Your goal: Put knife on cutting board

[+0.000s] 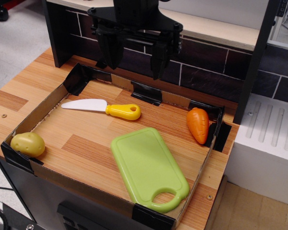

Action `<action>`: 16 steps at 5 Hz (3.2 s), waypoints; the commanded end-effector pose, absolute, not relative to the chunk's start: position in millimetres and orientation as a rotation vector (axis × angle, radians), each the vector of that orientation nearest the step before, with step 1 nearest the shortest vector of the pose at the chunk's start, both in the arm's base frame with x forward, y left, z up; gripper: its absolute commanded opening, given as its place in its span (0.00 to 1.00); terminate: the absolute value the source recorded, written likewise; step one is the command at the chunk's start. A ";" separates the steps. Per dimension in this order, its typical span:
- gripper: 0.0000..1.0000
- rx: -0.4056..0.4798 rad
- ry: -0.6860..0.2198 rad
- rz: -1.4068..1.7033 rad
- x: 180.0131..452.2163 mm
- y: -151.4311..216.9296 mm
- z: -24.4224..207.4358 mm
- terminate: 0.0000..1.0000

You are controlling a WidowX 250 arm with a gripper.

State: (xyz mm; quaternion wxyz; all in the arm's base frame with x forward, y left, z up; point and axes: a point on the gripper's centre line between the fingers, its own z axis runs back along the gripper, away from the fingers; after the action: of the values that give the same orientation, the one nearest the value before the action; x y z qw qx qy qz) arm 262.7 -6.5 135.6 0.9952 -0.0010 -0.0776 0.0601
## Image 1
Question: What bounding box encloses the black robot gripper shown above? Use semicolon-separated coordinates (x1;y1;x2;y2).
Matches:
87;0;183;80

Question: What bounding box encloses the toy knife yellow handle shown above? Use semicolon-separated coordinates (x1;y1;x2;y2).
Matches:
61;99;141;121

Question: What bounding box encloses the cardboard fence with black tape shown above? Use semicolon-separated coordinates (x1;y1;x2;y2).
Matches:
2;63;236;230

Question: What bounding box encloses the green plastic cutting board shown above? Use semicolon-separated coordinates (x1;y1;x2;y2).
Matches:
110;127;190;213

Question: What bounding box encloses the orange toy carrot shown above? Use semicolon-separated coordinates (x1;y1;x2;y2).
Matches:
186;108;209;144

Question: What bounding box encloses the black chair caster wheel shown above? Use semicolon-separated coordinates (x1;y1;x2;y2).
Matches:
0;0;9;22

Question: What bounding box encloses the yellow toy potato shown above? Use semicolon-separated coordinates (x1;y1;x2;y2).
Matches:
10;132;46;157

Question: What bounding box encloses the white toy sink drainboard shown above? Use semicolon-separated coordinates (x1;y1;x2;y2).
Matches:
225;94;288;204

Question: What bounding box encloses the black shelf frame with tiles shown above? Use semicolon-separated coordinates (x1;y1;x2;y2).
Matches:
43;0;288;122

